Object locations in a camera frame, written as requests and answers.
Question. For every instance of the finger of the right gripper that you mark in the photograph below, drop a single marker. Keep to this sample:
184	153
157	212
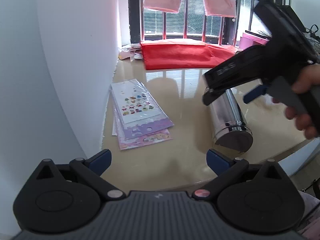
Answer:
255	93
211	95

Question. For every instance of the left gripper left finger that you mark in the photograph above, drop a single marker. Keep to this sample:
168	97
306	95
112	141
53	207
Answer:
90	170

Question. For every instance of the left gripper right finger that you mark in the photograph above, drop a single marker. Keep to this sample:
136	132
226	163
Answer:
227	170

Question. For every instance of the stainless steel cup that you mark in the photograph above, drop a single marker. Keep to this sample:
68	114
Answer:
229	125

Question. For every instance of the right hand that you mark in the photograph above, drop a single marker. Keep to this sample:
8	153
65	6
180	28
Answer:
296	86

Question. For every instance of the red cloth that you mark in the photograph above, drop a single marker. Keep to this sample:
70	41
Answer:
184	53

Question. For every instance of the sticker sheet stack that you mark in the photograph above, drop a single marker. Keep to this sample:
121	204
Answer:
138	119

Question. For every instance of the papers in corner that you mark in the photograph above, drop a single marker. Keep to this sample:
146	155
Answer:
130	51

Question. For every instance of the metal window railing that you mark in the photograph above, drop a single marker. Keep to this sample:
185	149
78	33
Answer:
212	21

